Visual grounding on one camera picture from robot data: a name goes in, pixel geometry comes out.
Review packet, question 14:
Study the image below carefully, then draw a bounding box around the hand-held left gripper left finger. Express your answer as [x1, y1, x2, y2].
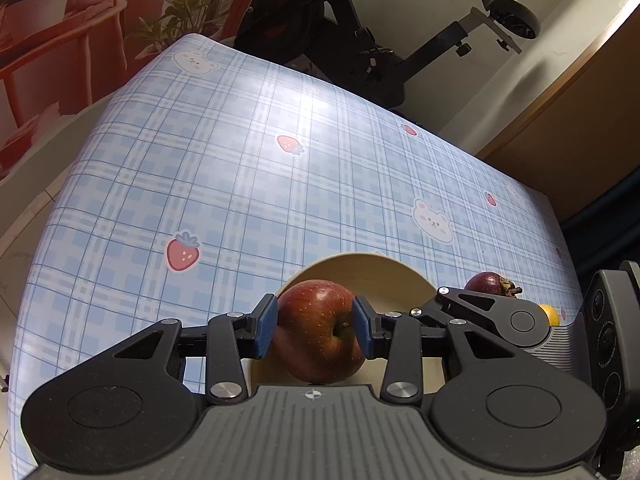
[112, 294, 279, 407]

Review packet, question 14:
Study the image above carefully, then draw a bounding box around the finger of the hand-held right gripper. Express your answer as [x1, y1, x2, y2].
[407, 285, 516, 333]

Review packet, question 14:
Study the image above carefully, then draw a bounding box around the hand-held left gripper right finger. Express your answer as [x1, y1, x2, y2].
[352, 295, 526, 407]

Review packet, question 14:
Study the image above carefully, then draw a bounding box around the dark purple mangosteen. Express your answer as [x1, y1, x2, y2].
[464, 271, 523, 300]

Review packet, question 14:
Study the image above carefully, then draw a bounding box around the red apple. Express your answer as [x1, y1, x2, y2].
[270, 280, 368, 385]

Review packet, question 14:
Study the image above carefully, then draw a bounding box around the beige plate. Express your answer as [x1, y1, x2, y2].
[247, 252, 451, 396]

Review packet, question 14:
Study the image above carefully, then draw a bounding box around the blue plaid bear tablecloth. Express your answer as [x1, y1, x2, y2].
[10, 32, 586, 480]

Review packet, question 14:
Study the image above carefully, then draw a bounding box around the wooden cabinet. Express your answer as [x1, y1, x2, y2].
[475, 10, 640, 226]

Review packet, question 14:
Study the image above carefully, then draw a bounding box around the black exercise bike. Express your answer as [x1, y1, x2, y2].
[232, 0, 543, 111]

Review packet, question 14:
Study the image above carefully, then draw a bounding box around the wall poster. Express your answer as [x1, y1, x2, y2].
[0, 0, 266, 181]

